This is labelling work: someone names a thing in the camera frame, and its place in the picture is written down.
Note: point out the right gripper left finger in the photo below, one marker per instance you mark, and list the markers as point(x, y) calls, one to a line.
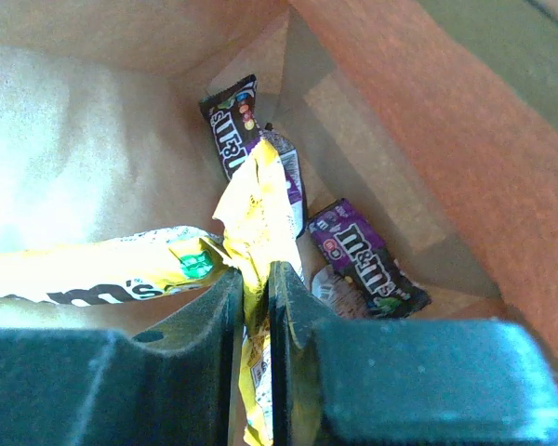
point(172, 384)

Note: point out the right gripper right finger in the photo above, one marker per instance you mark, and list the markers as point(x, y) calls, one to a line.
point(402, 382)

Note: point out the yellow snack packet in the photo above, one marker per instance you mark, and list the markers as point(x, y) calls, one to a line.
point(259, 228)
point(138, 267)

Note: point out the red brown paper bag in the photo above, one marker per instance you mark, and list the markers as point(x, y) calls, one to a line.
point(438, 120)

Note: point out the white crumpled wrapper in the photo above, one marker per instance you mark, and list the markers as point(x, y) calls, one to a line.
point(339, 295)

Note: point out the brown purple candy packet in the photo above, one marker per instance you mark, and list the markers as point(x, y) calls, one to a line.
point(235, 131)

